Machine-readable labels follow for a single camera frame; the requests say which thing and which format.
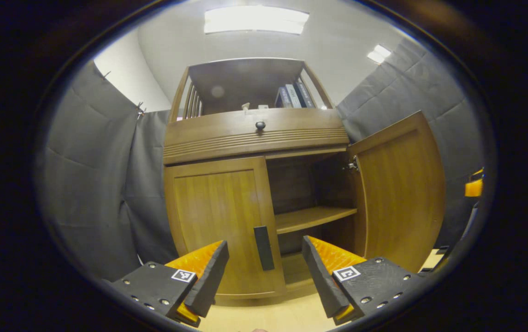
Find wooden double-door shoe cabinet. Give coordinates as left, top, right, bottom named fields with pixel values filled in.
left=162, top=57, right=446, bottom=300

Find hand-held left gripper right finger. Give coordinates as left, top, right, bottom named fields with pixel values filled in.
left=302, top=235, right=428, bottom=326

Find black door handle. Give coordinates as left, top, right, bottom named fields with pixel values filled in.
left=253, top=225, right=275, bottom=271

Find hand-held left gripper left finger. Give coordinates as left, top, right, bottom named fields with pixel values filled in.
left=109, top=240, right=230, bottom=328

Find pale grey book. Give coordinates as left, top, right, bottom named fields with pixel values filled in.
left=285, top=84, right=302, bottom=108

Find wooden inner cabinet shelf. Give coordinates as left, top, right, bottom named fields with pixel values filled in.
left=274, top=206, right=358, bottom=235

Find wooden cabinet door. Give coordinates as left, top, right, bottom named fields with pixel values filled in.
left=164, top=156, right=287, bottom=298
left=347, top=111, right=446, bottom=273

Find wooden cabinet drawer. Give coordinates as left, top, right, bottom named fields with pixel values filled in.
left=163, top=108, right=350, bottom=165

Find black backdrop cloth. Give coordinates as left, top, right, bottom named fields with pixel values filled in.
left=38, top=37, right=488, bottom=282

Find dark grey book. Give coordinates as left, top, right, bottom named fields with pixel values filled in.
left=295, top=82, right=315, bottom=108

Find grey-blue book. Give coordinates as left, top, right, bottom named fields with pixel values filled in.
left=276, top=87, right=293, bottom=108

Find small ceiling light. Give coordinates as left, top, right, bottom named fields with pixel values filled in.
left=368, top=44, right=392, bottom=65

